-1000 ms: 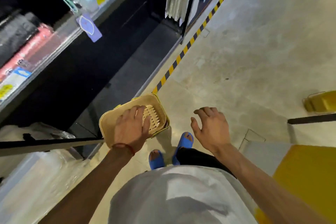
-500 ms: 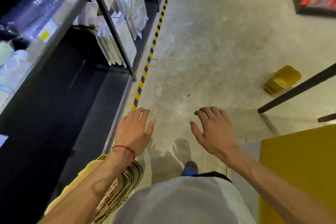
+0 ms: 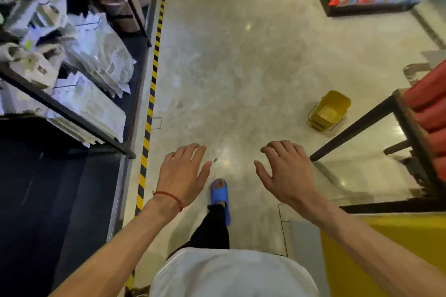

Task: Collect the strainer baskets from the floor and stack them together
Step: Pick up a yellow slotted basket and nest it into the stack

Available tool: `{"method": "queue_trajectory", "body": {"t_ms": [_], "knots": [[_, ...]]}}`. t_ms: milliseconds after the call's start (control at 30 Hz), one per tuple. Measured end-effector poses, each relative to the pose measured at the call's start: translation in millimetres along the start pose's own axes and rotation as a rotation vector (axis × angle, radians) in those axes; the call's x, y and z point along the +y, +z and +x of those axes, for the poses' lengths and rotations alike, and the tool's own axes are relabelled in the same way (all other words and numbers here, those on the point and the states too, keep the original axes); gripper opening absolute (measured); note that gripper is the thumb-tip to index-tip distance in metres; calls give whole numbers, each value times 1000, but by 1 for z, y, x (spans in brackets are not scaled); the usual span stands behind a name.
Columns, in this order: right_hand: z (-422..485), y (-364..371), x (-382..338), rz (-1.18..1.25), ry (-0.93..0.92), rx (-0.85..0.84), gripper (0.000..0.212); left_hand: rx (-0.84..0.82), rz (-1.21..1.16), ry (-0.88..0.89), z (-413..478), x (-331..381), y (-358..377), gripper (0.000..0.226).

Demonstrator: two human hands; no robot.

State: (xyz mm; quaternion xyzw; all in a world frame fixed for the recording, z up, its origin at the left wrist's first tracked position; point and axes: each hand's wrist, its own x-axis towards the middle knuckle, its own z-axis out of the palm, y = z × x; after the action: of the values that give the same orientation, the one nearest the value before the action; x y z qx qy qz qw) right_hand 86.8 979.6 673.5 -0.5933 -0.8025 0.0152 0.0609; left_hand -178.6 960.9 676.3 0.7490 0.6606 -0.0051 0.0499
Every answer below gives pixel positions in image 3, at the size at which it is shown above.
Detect person's left hand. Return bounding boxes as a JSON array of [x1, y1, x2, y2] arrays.
[[154, 142, 213, 212]]

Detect black trousers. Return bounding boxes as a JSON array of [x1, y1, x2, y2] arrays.
[[167, 204, 230, 261]]

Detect blue slipper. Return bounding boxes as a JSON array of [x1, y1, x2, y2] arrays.
[[210, 178, 232, 227]]

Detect red string bracelet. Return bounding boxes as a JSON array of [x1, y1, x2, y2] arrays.
[[152, 190, 184, 213]]

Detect white shirt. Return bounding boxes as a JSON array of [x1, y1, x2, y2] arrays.
[[149, 247, 320, 297]]

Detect white woven bag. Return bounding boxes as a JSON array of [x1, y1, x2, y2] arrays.
[[0, 42, 67, 90]]

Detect red packets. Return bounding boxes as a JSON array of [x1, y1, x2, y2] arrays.
[[402, 60, 446, 182]]

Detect yellow plastic basket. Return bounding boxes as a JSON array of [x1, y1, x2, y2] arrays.
[[306, 90, 352, 133]]

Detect person's right forearm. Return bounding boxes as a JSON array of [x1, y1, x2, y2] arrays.
[[296, 197, 446, 297]]

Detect person's right hand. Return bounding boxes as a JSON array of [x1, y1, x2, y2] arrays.
[[253, 140, 318, 210]]

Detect person's left forearm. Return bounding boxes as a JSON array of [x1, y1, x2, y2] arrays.
[[48, 199, 184, 297]]

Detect hanging packaged goods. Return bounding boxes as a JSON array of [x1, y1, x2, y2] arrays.
[[0, 0, 97, 43]]

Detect black metal shelf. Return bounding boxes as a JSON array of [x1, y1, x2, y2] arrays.
[[0, 0, 164, 297]]

